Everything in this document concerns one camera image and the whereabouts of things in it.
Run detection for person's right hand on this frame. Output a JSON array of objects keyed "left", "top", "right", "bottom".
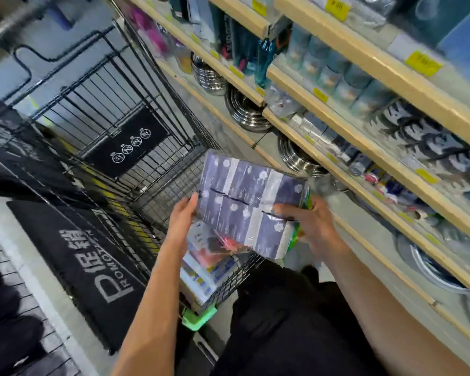
[{"left": 272, "top": 196, "right": 340, "bottom": 260}]

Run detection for person's left hand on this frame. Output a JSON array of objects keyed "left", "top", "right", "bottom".
[{"left": 167, "top": 192, "right": 200, "bottom": 253}]

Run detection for green packet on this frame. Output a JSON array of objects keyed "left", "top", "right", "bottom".
[{"left": 286, "top": 183, "right": 314, "bottom": 255}]

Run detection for dark blue packet bundle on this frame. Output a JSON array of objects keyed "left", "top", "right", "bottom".
[{"left": 195, "top": 149, "right": 311, "bottom": 260}]

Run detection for person's left forearm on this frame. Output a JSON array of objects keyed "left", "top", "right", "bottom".
[{"left": 110, "top": 243, "right": 193, "bottom": 376}]

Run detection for person's right forearm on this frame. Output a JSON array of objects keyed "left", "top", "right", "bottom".
[{"left": 317, "top": 240, "right": 470, "bottom": 376}]

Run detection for stack of steel bowls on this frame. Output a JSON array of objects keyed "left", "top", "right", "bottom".
[
  {"left": 224, "top": 85, "right": 273, "bottom": 133},
  {"left": 277, "top": 133, "right": 330, "bottom": 177},
  {"left": 190, "top": 52, "right": 228, "bottom": 96}
]

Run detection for colourful packets pile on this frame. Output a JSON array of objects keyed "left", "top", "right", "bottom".
[{"left": 179, "top": 220, "right": 252, "bottom": 307}]

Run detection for row of small grey boxes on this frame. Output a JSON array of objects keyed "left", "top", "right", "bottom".
[{"left": 288, "top": 110, "right": 373, "bottom": 177}]

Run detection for black cart sign white icons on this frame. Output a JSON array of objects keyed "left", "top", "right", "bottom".
[{"left": 81, "top": 109, "right": 170, "bottom": 179}]

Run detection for row of assorted small rolls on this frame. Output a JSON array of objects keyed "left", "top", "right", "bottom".
[{"left": 360, "top": 167, "right": 445, "bottom": 228}]

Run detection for green cart corner bumper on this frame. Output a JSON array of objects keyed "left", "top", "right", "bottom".
[{"left": 181, "top": 304, "right": 218, "bottom": 332}]

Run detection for person's black clothing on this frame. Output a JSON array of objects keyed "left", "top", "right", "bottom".
[{"left": 211, "top": 261, "right": 389, "bottom": 376}]

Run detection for black mat with white letters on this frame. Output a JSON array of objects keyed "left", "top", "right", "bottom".
[{"left": 6, "top": 199, "right": 150, "bottom": 355}]

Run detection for row of teal cylindrical packs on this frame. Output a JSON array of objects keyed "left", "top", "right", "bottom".
[{"left": 285, "top": 24, "right": 397, "bottom": 119}]

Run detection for stack of grey plates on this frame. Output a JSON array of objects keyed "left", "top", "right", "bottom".
[{"left": 395, "top": 230, "right": 470, "bottom": 295}]

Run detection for row of black white packets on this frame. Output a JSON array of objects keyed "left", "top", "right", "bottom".
[{"left": 369, "top": 99, "right": 470, "bottom": 189}]

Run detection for wooden edged store shelf unit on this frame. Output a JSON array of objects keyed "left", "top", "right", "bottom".
[{"left": 111, "top": 0, "right": 470, "bottom": 376}]

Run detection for row of blue boxes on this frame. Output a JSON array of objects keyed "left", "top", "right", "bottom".
[{"left": 168, "top": 0, "right": 277, "bottom": 88}]

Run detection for pink packaged items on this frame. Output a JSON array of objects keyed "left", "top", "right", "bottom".
[{"left": 130, "top": 7, "right": 170, "bottom": 56}]

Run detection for black wire shopping cart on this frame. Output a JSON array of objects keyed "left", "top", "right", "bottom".
[{"left": 0, "top": 19, "right": 265, "bottom": 332}]

